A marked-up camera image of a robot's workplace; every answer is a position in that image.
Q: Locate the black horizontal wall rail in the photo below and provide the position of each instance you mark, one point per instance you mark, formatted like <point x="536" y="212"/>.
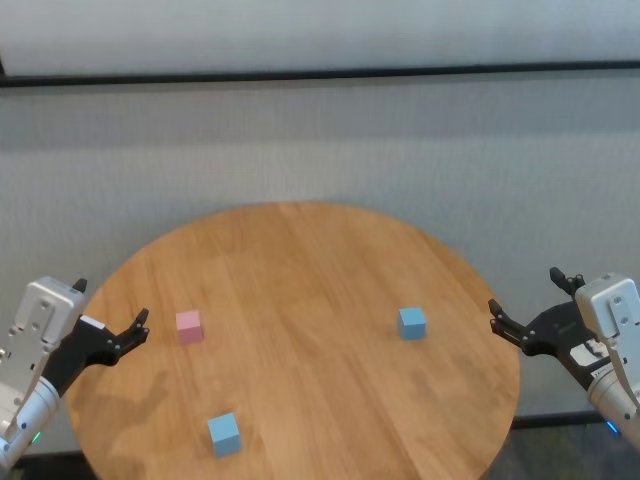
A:
<point x="320" y="74"/>

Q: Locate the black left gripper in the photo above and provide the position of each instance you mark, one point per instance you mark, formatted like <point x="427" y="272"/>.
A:
<point x="82" y="345"/>

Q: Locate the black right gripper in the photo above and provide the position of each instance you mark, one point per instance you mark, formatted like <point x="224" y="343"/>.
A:
<point x="560" y="335"/>

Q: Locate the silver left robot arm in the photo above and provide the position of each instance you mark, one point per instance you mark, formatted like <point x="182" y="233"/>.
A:
<point x="25" y="417"/>

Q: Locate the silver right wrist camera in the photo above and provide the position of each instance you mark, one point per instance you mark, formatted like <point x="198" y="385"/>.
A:
<point x="612" y="305"/>

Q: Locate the pink cube block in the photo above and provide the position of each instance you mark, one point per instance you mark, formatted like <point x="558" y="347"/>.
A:
<point x="190" y="327"/>

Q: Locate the blue cube block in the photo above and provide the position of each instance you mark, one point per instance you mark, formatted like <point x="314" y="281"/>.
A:
<point x="225" y="436"/>
<point x="412" y="324"/>

